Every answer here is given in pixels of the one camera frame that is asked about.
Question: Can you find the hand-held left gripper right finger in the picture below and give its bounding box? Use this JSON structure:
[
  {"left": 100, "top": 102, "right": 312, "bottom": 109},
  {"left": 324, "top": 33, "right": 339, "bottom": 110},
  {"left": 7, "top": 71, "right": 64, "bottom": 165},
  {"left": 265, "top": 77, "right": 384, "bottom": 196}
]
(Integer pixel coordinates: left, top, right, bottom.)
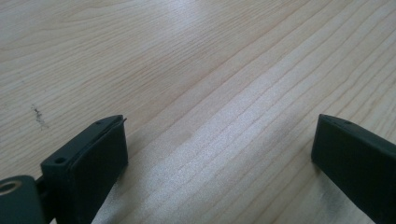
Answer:
[{"left": 310, "top": 113, "right": 396, "bottom": 224}]

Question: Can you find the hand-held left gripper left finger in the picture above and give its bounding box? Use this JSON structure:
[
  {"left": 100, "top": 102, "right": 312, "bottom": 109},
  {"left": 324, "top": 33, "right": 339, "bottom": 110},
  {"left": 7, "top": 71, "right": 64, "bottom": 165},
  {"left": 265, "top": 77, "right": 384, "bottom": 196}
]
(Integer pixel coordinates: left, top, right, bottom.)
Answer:
[{"left": 40, "top": 114, "right": 129, "bottom": 224}]

